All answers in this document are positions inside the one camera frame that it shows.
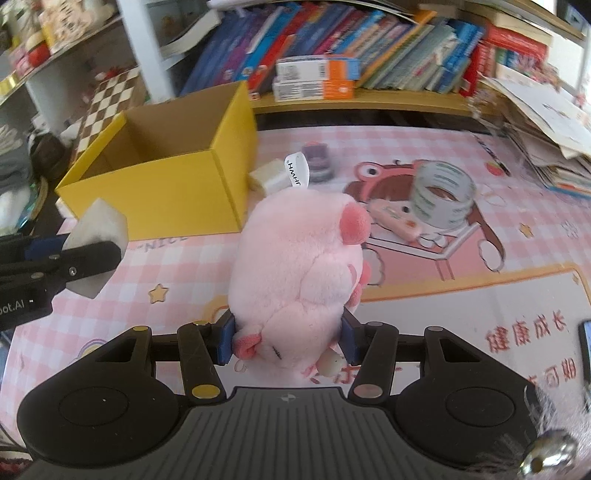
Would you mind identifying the stack of papers and books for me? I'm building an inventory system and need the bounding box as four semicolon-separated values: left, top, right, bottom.
477;66;590;199

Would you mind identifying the clear packing tape roll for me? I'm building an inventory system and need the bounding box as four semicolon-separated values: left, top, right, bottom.
409;161;476;230

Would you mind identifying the row of colourful books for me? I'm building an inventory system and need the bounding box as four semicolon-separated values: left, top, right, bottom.
179;1;559;99

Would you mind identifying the grey purple toy car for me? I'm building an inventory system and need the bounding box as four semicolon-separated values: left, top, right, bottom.
301;143;335;183

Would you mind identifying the pink plush pig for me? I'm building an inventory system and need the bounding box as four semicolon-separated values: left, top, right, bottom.
226;150;374;387

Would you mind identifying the white power adapter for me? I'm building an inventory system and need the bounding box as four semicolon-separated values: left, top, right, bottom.
247;159;291;197

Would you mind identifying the upper orange toothpaste box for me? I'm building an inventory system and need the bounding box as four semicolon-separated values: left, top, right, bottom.
276;55;361;82

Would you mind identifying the brown leather bag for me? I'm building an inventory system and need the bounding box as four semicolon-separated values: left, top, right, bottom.
29;133;68;181

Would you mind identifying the pink correction tape case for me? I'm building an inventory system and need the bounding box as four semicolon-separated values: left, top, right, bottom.
368;199;422;242

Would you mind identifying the yellow cardboard box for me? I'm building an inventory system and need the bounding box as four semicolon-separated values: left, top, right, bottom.
56;82;257;241

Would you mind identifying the brown white chessboard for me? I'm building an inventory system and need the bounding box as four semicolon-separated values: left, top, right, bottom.
69;67;147;166

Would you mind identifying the black pencil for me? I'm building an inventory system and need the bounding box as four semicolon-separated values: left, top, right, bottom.
472;133;511;177

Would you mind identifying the orange toothpaste box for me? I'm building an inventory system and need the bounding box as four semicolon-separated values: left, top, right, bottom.
276;55;361;82
273;79;355;102

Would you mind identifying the white squishy foam block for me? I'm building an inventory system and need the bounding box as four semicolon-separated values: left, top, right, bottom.
62;198;128;299

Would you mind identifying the thick white paperback book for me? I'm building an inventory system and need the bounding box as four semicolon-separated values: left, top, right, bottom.
160;10;221;59

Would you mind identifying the lower orange toothpaste box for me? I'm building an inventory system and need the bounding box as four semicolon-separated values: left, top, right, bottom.
273;79;355;102

